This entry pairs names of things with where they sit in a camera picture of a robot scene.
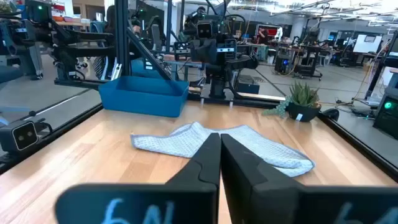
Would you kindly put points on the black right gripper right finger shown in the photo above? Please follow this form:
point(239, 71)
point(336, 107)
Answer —
point(267, 199)

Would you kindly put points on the computer tower with green lights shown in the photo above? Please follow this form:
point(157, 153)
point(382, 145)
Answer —
point(387, 118)

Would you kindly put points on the background black robot station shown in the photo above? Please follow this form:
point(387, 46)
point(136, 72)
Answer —
point(308, 59)

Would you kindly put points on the potted succulent in black pot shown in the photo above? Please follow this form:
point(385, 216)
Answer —
point(303, 110)

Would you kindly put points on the black rounded corner bracket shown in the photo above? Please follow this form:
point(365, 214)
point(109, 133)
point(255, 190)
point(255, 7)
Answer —
point(331, 113)

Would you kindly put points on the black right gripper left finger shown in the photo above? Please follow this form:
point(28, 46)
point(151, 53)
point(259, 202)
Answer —
point(174, 202)

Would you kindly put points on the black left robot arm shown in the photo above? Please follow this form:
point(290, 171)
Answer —
point(217, 81)

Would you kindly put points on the white board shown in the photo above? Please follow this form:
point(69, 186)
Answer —
point(367, 45)

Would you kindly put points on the small black computer tower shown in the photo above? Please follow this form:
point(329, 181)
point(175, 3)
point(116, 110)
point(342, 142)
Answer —
point(282, 63)

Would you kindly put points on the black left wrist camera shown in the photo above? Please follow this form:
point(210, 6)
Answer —
point(204, 30)

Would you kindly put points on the blue plastic basket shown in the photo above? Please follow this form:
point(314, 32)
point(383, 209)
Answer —
point(140, 99)

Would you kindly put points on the black table-level camera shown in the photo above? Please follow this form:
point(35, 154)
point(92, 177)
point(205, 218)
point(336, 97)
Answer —
point(21, 135)

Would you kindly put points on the neighbouring station black robot arm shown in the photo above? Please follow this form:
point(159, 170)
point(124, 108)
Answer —
point(77, 49)

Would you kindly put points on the person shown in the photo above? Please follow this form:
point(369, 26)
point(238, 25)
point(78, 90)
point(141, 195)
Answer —
point(262, 35)
point(109, 18)

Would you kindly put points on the grey waffle microfiber towel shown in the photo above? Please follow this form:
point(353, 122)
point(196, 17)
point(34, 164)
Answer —
point(186, 140)

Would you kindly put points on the black rig frame post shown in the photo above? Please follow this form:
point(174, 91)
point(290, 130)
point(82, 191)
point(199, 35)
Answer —
point(122, 37)

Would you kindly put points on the black table edge rail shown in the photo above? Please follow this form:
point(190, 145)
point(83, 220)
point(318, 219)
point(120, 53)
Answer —
point(357, 146)

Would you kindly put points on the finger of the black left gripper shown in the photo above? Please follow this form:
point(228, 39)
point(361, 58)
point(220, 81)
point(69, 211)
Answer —
point(210, 51)
point(197, 51)

